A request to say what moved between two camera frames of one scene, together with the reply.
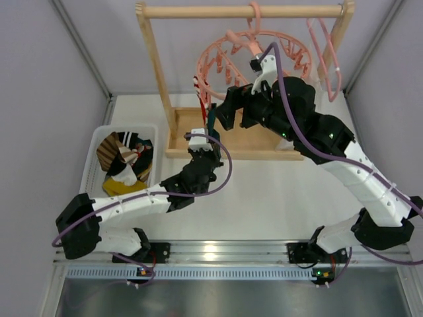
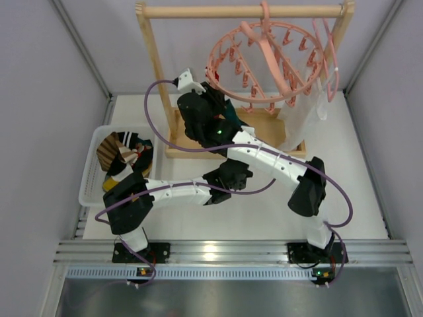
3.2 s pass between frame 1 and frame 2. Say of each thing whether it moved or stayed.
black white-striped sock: stayed
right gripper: moved
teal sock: moved
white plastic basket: stayed
